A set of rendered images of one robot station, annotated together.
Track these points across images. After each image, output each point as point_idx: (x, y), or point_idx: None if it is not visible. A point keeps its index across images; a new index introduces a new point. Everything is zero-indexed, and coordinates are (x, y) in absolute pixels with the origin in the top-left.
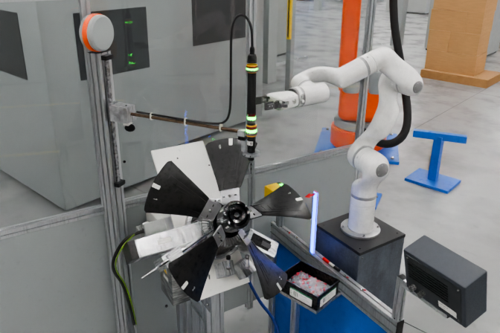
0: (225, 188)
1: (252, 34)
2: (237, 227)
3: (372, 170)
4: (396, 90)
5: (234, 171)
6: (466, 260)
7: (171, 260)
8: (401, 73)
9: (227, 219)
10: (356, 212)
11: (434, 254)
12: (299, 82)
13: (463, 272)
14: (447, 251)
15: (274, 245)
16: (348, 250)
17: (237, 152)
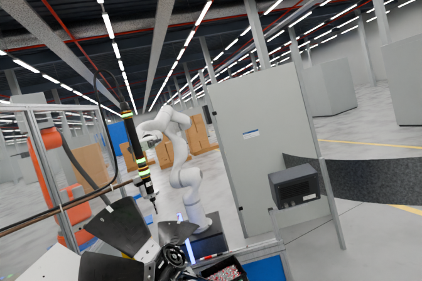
0: (137, 249)
1: (118, 84)
2: (184, 265)
3: (198, 176)
4: (178, 129)
5: (134, 228)
6: (297, 166)
7: None
8: (181, 116)
9: (175, 265)
10: (197, 214)
11: (286, 174)
12: (141, 133)
13: (305, 169)
14: (286, 170)
15: (190, 270)
16: (212, 239)
17: (123, 212)
